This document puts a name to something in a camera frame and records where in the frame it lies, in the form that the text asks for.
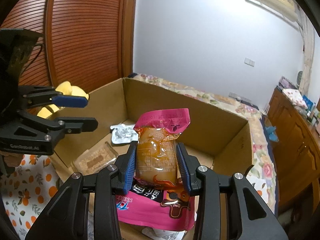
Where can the orange fruit print bedsheet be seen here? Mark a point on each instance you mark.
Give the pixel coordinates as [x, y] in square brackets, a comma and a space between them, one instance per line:
[25, 192]

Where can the brown snack packet pink top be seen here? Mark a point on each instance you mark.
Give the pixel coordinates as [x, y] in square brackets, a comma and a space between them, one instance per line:
[157, 147]

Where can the yellow plush toy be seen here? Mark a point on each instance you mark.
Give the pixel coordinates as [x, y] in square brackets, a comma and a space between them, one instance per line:
[71, 90]

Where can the person's left hand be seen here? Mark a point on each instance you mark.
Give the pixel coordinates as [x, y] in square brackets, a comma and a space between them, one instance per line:
[12, 161]

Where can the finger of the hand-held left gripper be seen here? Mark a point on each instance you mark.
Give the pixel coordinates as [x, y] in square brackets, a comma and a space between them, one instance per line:
[75, 125]
[70, 101]

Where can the brown louvered wooden wardrobe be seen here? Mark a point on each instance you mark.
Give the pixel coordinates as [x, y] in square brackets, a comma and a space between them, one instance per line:
[75, 30]

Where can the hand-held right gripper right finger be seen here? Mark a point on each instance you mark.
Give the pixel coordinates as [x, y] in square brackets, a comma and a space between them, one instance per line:
[185, 170]

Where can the brown cardboard box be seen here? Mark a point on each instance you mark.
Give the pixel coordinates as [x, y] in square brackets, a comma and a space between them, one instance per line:
[200, 125]

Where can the brown wooden cabinet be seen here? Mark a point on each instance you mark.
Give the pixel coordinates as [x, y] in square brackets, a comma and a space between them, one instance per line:
[295, 135]

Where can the group of small bottles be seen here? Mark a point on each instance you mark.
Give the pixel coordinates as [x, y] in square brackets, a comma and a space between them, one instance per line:
[315, 118]

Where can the clear oat bar packet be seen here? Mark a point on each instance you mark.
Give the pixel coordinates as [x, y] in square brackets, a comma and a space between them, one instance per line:
[96, 160]

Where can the blue box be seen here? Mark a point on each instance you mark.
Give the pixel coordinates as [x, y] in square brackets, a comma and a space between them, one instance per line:
[308, 102]

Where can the floral folded cloth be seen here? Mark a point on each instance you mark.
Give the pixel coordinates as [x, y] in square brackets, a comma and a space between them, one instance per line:
[295, 96]

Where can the large pink snack packet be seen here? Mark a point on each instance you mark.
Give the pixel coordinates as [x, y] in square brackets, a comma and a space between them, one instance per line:
[155, 205]

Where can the small white fan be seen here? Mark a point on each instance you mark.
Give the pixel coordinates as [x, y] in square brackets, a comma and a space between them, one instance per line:
[300, 76]

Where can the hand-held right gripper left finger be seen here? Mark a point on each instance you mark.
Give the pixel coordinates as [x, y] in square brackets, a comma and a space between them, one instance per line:
[128, 170]

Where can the grey flat device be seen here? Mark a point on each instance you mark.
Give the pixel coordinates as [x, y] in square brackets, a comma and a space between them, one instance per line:
[236, 96]

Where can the teal cloth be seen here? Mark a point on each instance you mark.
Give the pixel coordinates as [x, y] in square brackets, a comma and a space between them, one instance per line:
[271, 132]

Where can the purple patterned bag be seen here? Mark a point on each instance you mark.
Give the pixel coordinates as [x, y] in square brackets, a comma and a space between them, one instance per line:
[285, 82]

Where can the white printed snack packet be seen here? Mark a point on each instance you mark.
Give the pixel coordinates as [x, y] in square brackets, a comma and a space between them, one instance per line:
[162, 235]

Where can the cream curtain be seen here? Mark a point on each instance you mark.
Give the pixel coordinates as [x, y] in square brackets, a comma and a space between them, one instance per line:
[308, 42]

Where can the white wall switch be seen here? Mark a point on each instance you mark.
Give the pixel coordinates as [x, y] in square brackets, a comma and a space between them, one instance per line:
[249, 61]

